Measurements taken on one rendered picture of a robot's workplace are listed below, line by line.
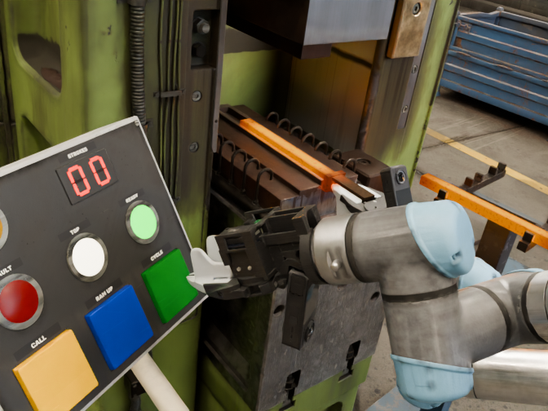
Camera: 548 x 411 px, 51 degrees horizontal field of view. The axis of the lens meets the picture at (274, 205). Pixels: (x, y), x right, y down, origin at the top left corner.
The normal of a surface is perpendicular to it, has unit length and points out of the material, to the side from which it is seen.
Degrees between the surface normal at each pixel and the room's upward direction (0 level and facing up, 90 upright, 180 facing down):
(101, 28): 90
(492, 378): 65
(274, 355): 90
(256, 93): 90
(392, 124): 90
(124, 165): 60
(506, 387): 78
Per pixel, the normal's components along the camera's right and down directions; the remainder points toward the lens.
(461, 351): 0.58, -0.01
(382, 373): 0.12, -0.86
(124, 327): 0.82, -0.15
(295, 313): -0.43, 0.41
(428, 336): -0.13, 0.02
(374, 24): 0.60, 0.46
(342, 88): -0.79, 0.22
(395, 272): -0.62, 0.11
